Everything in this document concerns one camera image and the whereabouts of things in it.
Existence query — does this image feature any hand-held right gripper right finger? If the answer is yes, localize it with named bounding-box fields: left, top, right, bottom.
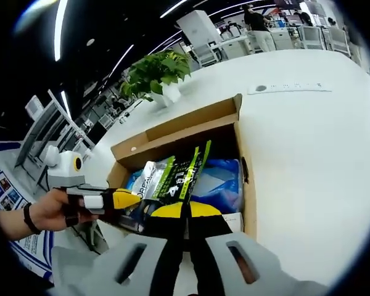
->
left=186, top=202, right=327, bottom=296

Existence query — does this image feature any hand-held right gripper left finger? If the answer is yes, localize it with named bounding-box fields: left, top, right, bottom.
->
left=51, top=202, right=186, bottom=296

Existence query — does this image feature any small white carton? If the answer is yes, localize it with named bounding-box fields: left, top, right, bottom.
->
left=223, top=212, right=244, bottom=232

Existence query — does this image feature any blue white soft packet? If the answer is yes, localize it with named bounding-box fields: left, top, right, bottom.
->
left=199, top=158, right=244, bottom=214

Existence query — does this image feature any black green soft packet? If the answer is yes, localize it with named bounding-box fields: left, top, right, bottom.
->
left=149, top=140, right=212, bottom=205

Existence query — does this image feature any brown cardboard shoe box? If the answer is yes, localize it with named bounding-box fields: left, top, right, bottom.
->
left=107, top=93, right=258, bottom=241

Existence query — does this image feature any person's left hand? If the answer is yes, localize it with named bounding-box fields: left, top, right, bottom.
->
left=27, top=187, right=100, bottom=232

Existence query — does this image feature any silver white pouch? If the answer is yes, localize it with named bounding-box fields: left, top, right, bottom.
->
left=123, top=159, right=176, bottom=201

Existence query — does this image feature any white metal rack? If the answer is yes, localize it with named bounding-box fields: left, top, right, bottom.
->
left=14, top=89, right=96, bottom=173

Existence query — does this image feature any grey mesh office chair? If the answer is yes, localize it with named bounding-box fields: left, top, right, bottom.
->
left=72, top=220, right=110, bottom=255

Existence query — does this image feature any black wristband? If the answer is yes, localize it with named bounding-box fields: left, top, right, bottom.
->
left=22, top=202, right=43, bottom=236

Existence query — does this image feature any blue white display board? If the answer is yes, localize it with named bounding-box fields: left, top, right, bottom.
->
left=0, top=168, right=55, bottom=282

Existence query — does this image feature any green potted plant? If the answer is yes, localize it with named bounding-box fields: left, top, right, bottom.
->
left=120, top=51, right=192, bottom=107

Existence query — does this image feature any long ceiling light strip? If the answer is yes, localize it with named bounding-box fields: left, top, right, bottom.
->
left=54, top=0, right=69, bottom=62

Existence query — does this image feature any white table socket panel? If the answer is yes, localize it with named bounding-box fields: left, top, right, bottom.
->
left=247, top=81, right=333, bottom=95

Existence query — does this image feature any white office chair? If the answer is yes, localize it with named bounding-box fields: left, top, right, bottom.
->
left=300, top=24, right=324, bottom=50
left=191, top=43, right=220, bottom=67
left=329, top=27, right=351, bottom=54

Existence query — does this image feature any white square pillar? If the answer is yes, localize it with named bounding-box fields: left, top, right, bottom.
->
left=176, top=9, right=220, bottom=50

